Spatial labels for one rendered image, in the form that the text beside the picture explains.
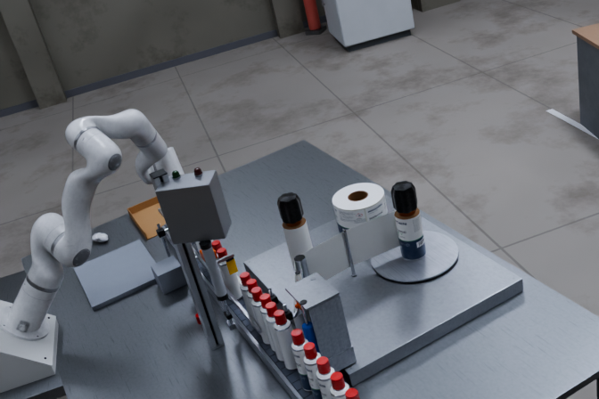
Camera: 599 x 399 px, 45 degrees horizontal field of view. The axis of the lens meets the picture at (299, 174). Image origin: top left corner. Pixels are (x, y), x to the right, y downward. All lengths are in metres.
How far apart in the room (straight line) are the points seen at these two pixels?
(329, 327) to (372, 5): 5.74
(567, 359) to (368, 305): 0.64
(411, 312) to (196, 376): 0.72
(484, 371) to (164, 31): 6.89
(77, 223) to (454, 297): 1.27
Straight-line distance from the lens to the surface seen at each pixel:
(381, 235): 2.59
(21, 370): 2.75
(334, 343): 2.18
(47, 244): 2.66
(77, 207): 2.55
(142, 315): 2.84
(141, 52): 8.63
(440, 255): 2.62
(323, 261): 2.51
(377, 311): 2.43
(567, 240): 4.23
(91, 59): 8.63
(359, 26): 7.62
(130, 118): 2.50
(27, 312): 2.77
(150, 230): 3.38
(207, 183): 2.12
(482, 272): 2.53
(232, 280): 2.59
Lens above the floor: 2.38
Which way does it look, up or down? 27 degrees down
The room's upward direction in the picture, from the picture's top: 14 degrees counter-clockwise
